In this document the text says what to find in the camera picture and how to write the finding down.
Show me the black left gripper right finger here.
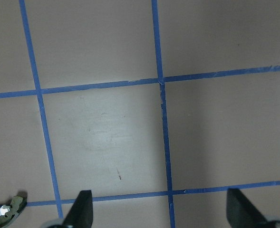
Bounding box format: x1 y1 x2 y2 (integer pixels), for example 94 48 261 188
226 188 270 228

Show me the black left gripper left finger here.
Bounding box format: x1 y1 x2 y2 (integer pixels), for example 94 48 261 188
62 190 93 228

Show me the green metal bracket part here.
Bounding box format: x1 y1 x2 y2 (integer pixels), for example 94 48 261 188
0 196 27 228

